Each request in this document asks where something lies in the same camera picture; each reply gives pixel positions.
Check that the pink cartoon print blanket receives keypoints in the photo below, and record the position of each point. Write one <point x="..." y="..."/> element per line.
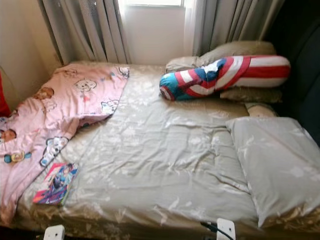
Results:
<point x="50" y="115"/>

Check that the colourful comic book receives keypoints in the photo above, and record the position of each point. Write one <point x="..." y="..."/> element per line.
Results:
<point x="56" y="184"/>

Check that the grey curtain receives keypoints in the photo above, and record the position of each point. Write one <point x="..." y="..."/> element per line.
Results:
<point x="230" y="25"/>
<point x="85" y="30"/>

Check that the bed with beige floral sheet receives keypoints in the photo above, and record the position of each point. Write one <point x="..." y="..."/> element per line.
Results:
<point x="155" y="160"/>

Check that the bright window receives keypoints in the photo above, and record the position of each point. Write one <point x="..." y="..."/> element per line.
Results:
<point x="152" y="2"/>

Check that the red white blue bolster pillow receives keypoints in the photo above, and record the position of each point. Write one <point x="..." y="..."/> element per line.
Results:
<point x="230" y="74"/>

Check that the beige floral pillow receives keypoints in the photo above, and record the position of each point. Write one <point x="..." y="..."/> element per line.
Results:
<point x="235" y="49"/>

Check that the flat beige pillow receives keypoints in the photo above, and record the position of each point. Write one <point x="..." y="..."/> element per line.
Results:
<point x="255" y="95"/>

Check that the small cream pillow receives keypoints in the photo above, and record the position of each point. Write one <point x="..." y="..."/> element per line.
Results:
<point x="262" y="110"/>

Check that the large grey floral pillow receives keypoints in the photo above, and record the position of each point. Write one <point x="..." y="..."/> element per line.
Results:
<point x="280" y="170"/>

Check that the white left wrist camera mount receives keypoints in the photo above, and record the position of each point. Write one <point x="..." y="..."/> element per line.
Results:
<point x="54" y="233"/>

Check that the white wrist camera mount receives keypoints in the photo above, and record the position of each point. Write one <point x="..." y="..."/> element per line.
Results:
<point x="226" y="230"/>
<point x="54" y="233"/>

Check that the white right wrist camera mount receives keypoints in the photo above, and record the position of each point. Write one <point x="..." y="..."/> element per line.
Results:
<point x="226" y="230"/>

